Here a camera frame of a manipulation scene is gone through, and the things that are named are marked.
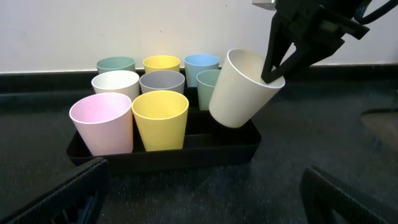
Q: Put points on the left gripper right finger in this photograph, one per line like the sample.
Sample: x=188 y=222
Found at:
x=335 y=199

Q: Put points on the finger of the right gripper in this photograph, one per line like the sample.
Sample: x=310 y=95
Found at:
x=276 y=46
x=298 y=60

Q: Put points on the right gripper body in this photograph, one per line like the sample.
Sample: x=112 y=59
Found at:
x=314 y=28

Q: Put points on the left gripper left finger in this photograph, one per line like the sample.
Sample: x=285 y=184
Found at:
x=56 y=196

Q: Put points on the white cup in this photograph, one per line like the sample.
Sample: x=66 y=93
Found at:
x=239 y=96
x=115 y=84

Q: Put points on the pink cup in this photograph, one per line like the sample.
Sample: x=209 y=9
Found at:
x=105 y=130

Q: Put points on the yellow cup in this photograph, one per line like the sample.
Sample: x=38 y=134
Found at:
x=161 y=63
x=161 y=130

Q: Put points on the blue cup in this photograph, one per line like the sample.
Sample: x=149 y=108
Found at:
x=199 y=67

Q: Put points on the green cup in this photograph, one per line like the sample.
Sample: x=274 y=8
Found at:
x=115 y=63
x=205 y=90

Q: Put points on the grey cup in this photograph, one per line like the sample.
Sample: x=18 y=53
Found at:
x=161 y=82

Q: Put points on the black tray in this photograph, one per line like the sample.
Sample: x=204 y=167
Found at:
x=202 y=149

